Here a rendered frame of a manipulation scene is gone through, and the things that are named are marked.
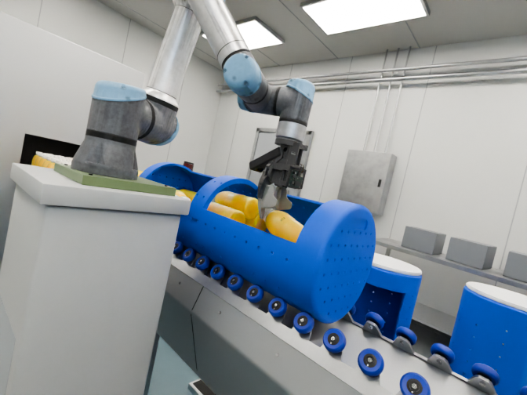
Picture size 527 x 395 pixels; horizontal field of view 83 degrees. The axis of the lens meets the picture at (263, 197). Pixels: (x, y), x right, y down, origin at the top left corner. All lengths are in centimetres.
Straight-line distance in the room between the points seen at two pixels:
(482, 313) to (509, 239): 282
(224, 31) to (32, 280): 63
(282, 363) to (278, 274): 18
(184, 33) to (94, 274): 66
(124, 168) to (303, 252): 47
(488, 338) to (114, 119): 127
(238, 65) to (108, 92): 32
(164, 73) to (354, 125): 397
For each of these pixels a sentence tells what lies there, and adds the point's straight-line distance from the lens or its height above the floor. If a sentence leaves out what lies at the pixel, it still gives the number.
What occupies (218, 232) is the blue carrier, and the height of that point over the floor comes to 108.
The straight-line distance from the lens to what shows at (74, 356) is 84.
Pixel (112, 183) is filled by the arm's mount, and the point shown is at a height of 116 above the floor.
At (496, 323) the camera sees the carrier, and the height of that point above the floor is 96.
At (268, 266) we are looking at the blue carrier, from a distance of 69.
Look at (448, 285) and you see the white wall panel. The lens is 414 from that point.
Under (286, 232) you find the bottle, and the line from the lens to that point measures 72.
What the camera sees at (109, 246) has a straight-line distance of 74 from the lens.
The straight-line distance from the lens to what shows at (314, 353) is 68.
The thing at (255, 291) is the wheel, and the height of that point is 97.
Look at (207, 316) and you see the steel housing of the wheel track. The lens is 87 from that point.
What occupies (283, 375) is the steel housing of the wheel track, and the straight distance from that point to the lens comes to 72.
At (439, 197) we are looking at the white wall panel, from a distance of 414.
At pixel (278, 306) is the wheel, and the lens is 72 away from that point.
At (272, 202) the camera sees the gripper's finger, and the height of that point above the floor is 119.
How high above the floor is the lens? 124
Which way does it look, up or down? 3 degrees down
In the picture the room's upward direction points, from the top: 13 degrees clockwise
